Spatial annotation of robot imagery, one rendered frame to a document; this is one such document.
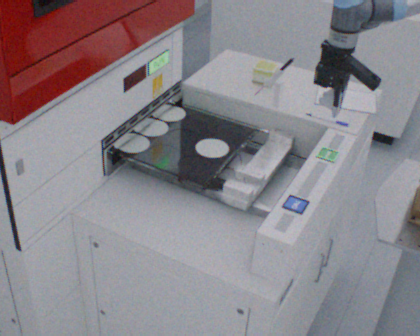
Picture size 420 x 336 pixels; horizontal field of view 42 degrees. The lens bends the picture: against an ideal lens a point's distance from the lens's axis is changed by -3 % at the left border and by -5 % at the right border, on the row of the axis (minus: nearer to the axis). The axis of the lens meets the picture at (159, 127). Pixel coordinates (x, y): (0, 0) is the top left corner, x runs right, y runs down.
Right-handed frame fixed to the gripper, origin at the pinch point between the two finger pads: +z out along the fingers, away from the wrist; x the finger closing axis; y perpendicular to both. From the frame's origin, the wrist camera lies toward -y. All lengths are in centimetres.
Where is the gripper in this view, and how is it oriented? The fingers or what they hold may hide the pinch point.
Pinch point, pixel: (337, 114)
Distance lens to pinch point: 157.0
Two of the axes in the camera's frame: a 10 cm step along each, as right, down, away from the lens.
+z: -0.1, 8.5, 5.3
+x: -5.4, 4.4, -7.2
